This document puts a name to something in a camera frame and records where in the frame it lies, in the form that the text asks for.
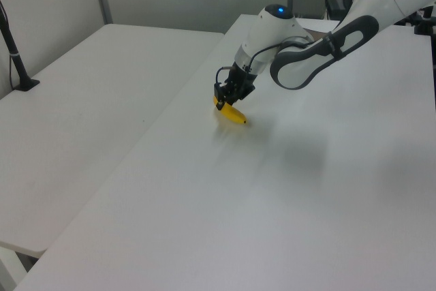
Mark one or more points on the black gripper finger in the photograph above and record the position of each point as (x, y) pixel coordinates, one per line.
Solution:
(232, 100)
(220, 102)

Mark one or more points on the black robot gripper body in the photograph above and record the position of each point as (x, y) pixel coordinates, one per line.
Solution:
(238, 84)

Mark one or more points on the yellow banana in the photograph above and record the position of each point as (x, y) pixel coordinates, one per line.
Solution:
(235, 115)

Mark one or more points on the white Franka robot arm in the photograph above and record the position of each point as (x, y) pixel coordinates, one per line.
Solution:
(272, 32)

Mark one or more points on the black stand with thick clamp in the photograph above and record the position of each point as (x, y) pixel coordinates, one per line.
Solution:
(425, 25)

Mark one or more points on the white table leg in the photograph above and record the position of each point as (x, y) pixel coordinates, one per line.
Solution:
(10, 268)

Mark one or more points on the black camera stand with clamp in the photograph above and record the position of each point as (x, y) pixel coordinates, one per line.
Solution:
(15, 56)

